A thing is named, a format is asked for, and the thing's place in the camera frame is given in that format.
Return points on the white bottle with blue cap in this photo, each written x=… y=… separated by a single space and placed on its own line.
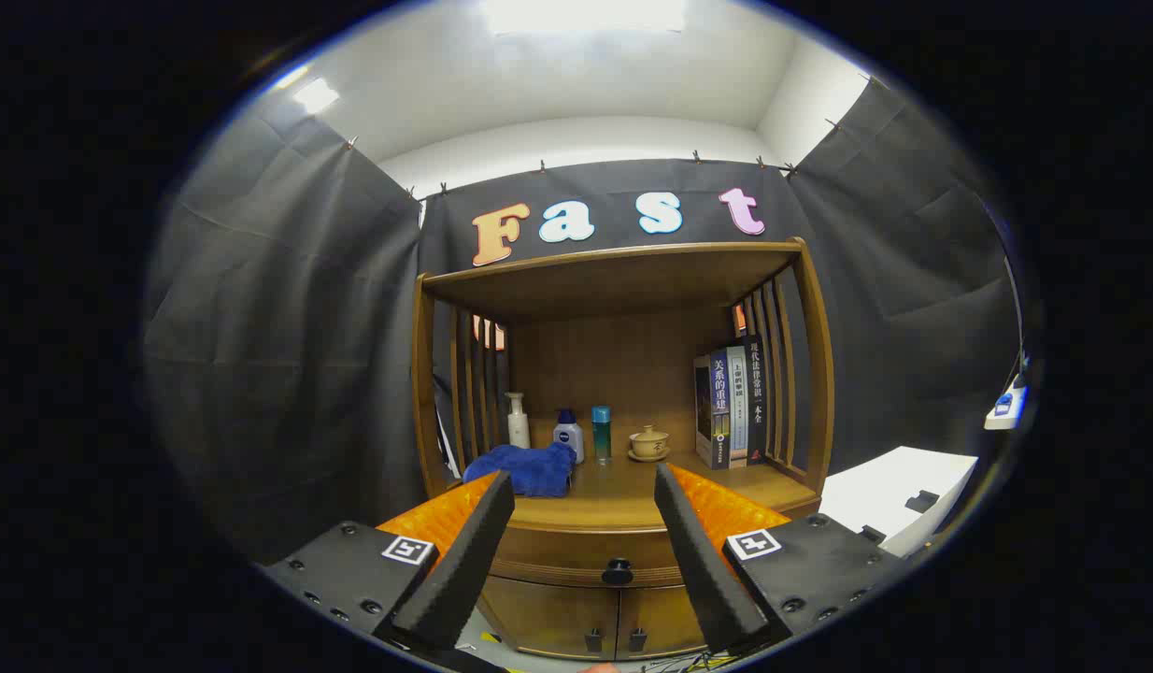
x=569 y=439

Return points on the wooden cabinet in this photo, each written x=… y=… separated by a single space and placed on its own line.
x=623 y=355

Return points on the white side shelf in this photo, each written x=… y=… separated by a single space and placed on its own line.
x=1004 y=411

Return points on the blue towel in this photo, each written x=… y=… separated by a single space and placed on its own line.
x=525 y=467

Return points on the beige lidded teacup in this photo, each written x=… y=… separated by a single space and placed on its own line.
x=648 y=444

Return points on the book with pale spine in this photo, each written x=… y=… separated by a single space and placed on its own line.
x=738 y=411

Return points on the large ceiling light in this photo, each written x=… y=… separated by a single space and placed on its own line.
x=586 y=14

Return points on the white pump bottle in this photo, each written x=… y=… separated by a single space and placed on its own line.
x=519 y=430

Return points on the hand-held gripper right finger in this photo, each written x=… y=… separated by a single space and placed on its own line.
x=703 y=561

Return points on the wooden countertop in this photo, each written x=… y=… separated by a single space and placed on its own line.
x=614 y=495

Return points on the wooden drawer with black knob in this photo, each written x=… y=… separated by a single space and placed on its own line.
x=576 y=551

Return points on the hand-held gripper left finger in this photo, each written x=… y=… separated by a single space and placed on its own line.
x=464 y=561

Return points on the dark book with blue spine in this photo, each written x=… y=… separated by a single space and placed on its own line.
x=712 y=411

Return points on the wooden cabinet door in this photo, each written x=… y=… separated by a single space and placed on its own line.
x=548 y=617

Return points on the white box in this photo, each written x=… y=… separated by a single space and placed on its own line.
x=885 y=486

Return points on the teal bottle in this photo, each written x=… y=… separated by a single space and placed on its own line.
x=602 y=439

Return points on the small ceiling light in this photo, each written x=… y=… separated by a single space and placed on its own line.
x=316 y=95

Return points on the black book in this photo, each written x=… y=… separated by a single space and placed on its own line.
x=756 y=402

